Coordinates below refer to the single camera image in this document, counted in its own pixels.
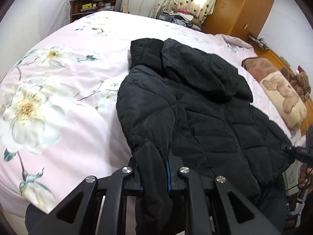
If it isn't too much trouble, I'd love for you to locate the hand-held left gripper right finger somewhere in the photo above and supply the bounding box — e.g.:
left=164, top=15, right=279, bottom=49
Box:
left=165, top=155, right=282, bottom=235

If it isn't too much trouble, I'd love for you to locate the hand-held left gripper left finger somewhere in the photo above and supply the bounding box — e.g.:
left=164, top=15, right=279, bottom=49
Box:
left=28, top=158, right=145, bottom=235

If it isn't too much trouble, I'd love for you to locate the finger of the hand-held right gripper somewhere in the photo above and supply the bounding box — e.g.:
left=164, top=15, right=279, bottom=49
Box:
left=281, top=143, right=313, bottom=163

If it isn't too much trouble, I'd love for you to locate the black puffer jacket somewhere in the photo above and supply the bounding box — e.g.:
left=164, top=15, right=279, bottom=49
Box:
left=116, top=38, right=296, bottom=235

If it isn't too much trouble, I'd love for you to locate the pile of clothes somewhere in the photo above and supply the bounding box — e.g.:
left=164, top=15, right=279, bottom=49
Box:
left=156, top=7, right=203, bottom=29

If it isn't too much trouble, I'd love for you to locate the person's right hand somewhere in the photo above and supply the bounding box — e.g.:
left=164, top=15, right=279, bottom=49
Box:
left=299, top=164, right=313, bottom=194

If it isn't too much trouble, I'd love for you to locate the white nightstand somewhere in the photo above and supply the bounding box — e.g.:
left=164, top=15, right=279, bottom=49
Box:
left=285, top=162, right=306, bottom=197

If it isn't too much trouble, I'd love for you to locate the bear print pillow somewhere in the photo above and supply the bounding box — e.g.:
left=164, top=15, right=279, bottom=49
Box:
left=259, top=72, right=307, bottom=129

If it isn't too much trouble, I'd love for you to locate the brown teddy bear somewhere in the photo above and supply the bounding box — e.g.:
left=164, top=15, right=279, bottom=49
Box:
left=281, top=66, right=312, bottom=103

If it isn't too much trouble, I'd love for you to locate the person's right leg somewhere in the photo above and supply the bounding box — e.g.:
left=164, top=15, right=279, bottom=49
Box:
left=257, top=174, right=287, bottom=226

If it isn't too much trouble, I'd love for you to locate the person's leg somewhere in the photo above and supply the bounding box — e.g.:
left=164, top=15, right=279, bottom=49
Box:
left=24, top=204, right=48, bottom=234
left=257, top=174, right=287, bottom=226

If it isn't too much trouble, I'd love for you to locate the brown plush pillow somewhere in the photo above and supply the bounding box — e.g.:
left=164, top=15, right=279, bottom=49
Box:
left=242, top=57, right=282, bottom=81

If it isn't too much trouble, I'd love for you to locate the brown and cream pillow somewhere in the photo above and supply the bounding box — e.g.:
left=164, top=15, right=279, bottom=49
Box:
left=252, top=42, right=313, bottom=137

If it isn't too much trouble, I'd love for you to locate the person's left leg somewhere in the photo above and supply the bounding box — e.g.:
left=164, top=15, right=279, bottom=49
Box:
left=24, top=204, right=48, bottom=234

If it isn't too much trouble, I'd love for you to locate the pink floral bed sheet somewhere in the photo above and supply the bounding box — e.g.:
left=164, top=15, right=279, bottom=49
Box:
left=0, top=10, right=306, bottom=216

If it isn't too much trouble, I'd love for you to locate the wooden wardrobe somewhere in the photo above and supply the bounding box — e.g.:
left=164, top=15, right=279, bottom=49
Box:
left=202, top=0, right=277, bottom=42

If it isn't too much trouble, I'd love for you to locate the white cabinet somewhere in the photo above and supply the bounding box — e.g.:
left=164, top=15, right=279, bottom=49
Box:
left=121, top=0, right=160, bottom=17

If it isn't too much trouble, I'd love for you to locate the dark wooden shelf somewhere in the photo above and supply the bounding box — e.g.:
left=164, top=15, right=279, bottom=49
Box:
left=70, top=0, right=124, bottom=22

